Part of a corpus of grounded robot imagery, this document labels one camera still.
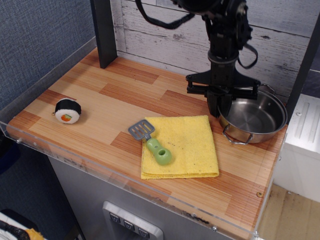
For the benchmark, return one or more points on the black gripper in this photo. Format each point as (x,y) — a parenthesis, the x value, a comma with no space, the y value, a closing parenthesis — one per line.
(222,81)

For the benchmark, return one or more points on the stainless steel pot bowl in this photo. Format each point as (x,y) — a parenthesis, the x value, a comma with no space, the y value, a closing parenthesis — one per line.
(252,121)

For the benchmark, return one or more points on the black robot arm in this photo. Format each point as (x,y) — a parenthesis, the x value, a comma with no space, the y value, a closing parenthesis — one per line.
(228,32)

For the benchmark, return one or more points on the yellow folded cloth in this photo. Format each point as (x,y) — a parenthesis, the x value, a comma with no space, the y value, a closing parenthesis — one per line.
(191,143)

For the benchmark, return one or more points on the green grey toy spatula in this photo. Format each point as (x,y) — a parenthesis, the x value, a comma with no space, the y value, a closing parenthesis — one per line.
(142,130)

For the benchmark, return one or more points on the white box at right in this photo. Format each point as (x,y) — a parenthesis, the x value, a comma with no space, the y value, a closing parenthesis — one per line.
(298,167)

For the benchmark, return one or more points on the clear acrylic table guard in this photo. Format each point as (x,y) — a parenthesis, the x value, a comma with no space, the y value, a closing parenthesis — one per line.
(97,160)

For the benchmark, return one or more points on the plush sushi roll toy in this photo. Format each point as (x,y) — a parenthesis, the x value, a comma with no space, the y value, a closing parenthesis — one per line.
(67,111)

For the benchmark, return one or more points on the silver cabinet button panel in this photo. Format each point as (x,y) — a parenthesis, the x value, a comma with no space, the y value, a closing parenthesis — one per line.
(135,227)

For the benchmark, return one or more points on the yellow object bottom left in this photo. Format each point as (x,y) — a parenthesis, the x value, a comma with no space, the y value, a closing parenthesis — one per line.
(34,235)

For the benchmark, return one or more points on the dark right vertical post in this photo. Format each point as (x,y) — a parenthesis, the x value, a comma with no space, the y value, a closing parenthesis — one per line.
(303,70)

